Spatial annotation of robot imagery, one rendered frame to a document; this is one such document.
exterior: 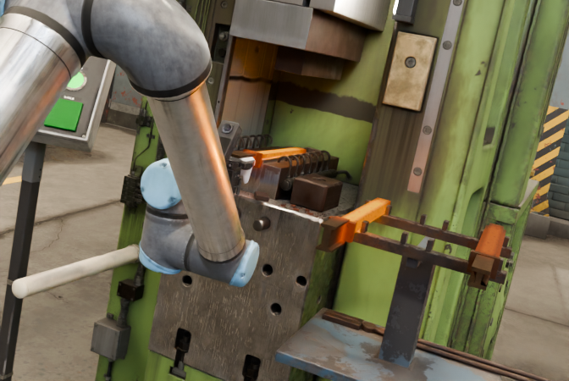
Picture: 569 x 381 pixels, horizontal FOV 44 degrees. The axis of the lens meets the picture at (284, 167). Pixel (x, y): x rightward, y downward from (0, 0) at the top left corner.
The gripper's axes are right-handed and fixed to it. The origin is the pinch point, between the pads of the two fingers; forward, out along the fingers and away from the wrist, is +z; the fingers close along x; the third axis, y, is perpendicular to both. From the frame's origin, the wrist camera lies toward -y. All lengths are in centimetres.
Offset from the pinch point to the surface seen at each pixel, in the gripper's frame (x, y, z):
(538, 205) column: 50, 84, 564
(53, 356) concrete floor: -86, 102, 50
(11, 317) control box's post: -56, 57, -8
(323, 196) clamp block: 19.0, 4.7, 2.8
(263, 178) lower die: 3.7, 4.5, 2.8
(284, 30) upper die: 1.6, -30.1, 3.7
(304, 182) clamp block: 13.9, 2.8, 2.8
